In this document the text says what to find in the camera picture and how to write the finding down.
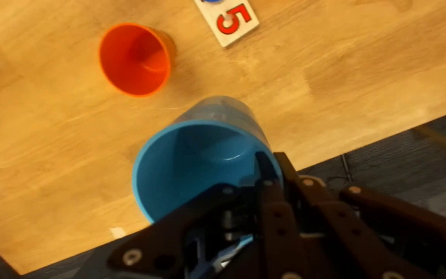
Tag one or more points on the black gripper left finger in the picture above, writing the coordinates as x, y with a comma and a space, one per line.
232, 233

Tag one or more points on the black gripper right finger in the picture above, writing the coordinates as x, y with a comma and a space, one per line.
362, 233

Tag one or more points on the blue plastic cup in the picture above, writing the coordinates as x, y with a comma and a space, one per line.
215, 142

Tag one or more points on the orange plastic cup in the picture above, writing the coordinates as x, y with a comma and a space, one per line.
137, 60

